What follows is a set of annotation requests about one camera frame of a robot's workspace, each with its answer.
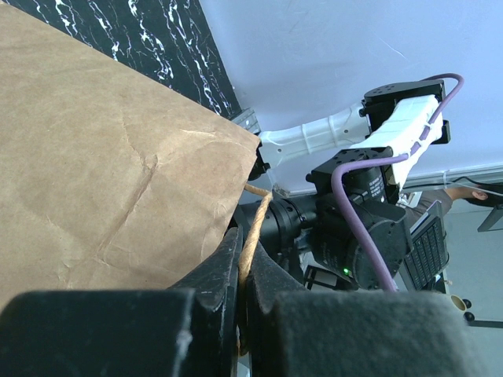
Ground aluminium table frame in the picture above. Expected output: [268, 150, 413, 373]
[231, 108, 261, 135]

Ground brown paper bag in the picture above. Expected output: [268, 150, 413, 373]
[1, 4, 259, 305]

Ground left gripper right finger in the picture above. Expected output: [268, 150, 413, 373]
[247, 247, 489, 376]

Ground person in background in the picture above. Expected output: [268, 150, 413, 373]
[401, 184, 502, 229]

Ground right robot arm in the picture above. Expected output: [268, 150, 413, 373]
[233, 75, 453, 291]

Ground black keyboard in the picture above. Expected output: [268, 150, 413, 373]
[399, 200, 449, 291]

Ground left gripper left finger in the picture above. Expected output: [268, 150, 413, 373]
[1, 228, 243, 376]

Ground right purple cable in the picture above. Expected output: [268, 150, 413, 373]
[331, 73, 467, 294]

